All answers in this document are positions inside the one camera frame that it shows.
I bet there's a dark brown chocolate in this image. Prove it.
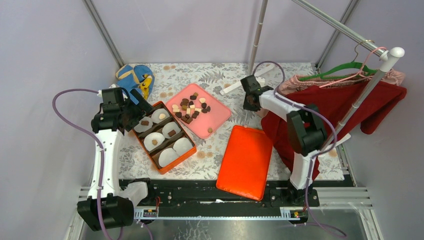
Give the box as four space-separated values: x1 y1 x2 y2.
168 130 176 138

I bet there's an orange chocolate box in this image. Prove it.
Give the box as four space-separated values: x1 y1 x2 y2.
132 101 197 175

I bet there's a pink tray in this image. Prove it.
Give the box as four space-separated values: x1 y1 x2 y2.
165 83 231 139

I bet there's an orange box lid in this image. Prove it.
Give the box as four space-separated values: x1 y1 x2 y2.
216 125 273 201

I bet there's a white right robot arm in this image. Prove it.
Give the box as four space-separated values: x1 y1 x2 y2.
240 75 335 206

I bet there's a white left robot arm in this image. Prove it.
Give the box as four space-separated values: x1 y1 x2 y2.
77 87 155 231

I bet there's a white paper cup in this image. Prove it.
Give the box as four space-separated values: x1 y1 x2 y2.
161 121 181 139
158 148 180 168
150 108 170 124
143 132 165 152
172 137 193 156
133 116 153 133

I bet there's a blue plush toy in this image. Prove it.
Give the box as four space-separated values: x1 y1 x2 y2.
115 63 155 100

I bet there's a pink garment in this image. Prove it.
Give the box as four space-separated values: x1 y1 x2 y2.
256 68 407 118

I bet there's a dark red garment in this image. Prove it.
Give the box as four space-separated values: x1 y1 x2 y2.
261 81 407 171

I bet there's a green hanger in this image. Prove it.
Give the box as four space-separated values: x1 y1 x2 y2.
298 61 377 82

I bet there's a white clothes rack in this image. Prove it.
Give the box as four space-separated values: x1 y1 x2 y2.
220 0 406 158

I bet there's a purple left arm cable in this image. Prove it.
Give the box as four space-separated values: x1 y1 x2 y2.
52 88 125 240

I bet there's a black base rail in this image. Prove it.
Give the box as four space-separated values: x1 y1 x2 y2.
119 178 307 220

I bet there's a pink wire hanger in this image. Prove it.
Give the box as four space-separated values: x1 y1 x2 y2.
320 39 388 88

